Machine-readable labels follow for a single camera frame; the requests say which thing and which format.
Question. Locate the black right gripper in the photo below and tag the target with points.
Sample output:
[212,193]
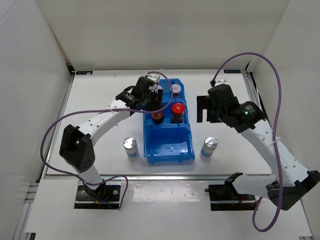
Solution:
[204,102]

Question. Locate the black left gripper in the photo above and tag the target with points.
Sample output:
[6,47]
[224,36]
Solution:
[156,104]

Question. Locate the red-lid chili sauce jar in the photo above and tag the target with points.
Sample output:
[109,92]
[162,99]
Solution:
[157,117]

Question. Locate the white-lid sauce jar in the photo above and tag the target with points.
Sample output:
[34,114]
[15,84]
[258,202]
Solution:
[176,90]

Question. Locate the blue-label white seasoning bottle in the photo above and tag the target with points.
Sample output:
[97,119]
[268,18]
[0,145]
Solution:
[131,148]

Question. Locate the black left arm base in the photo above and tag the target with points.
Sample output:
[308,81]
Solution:
[105,197]

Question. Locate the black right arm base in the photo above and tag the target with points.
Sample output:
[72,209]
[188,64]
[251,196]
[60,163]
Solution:
[222,199]

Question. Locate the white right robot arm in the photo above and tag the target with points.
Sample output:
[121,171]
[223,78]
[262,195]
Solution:
[289,181]

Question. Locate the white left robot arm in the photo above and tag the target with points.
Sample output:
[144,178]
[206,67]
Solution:
[77,144]

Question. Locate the blue three-compartment plastic bin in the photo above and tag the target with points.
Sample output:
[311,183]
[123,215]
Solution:
[168,141]

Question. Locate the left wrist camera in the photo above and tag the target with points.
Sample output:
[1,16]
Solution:
[154,79]

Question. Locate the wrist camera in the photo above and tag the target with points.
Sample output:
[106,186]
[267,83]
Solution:
[218,81]
[154,79]

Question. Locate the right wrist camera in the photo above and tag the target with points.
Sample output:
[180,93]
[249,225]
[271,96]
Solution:
[218,81]

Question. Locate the aluminium table edge rail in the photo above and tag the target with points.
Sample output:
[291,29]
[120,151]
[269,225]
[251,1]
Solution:
[158,177]

